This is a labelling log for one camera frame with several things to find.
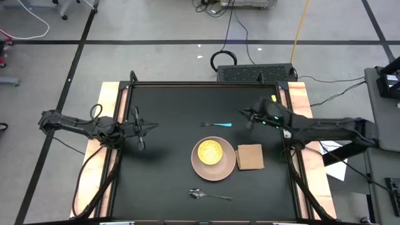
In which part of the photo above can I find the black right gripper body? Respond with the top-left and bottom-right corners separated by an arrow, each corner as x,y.
246,96 -> 293,131

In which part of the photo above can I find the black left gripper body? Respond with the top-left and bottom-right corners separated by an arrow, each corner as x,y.
118,106 -> 146,152

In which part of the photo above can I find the fork with blue handle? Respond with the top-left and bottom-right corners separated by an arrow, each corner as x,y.
200,122 -> 233,128

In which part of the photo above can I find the small yellow bowl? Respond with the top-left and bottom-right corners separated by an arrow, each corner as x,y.
197,139 -> 224,166

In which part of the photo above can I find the large tan ceramic bowl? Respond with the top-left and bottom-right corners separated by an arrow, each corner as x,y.
191,136 -> 237,182

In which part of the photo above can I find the silver metal spoon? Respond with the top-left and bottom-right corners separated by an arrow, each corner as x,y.
188,187 -> 234,201

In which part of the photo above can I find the black perforated computer case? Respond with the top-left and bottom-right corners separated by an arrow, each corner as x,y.
216,63 -> 298,83

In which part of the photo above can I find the folded brown napkin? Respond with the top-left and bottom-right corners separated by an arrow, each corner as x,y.
234,143 -> 266,171

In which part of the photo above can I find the black diagonal stand beam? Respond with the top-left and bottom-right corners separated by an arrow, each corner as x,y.
321,137 -> 379,167

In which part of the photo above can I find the white paper sheet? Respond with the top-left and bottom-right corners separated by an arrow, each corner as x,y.
318,140 -> 348,182

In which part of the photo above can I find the grey equipment box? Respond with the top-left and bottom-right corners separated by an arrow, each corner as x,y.
219,0 -> 278,9

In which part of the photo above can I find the grey cart top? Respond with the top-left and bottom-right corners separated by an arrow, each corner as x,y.
364,66 -> 400,153

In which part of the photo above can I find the black monitor device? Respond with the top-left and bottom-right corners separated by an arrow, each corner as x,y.
376,55 -> 400,100

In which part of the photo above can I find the grey furniture foot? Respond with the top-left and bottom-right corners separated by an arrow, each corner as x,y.
0,76 -> 21,87

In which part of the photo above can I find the grey office chair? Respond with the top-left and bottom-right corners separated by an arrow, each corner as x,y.
51,0 -> 101,21

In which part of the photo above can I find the black keyboard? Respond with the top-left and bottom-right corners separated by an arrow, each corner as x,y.
384,177 -> 400,209

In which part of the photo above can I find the red and black cart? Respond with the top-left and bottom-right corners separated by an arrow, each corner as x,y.
0,29 -> 14,69

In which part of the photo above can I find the black aluminium table frame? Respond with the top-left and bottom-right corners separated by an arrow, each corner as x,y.
70,70 -> 338,225

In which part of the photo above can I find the long black power cable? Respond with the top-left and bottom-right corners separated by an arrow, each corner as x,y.
296,74 -> 367,84

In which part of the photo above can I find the coiled black cable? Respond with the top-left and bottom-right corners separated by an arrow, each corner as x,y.
209,0 -> 238,73

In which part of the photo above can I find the thin black cable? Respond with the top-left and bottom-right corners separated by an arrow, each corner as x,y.
233,9 -> 256,66

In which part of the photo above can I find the yellow extension cable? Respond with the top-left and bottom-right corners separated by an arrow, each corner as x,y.
290,0 -> 311,66

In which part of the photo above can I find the white cable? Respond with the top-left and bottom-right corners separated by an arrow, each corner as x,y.
0,0 -> 51,41

